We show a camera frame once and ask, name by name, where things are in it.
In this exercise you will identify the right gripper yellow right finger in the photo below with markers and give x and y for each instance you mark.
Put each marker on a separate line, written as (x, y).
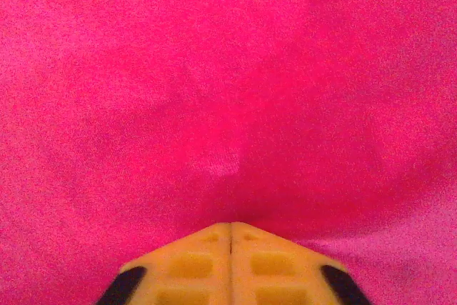
(278, 269)

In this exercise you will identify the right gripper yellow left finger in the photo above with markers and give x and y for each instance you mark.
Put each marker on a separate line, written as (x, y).
(185, 269)

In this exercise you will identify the red t-shirt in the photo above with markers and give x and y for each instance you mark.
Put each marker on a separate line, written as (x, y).
(228, 87)

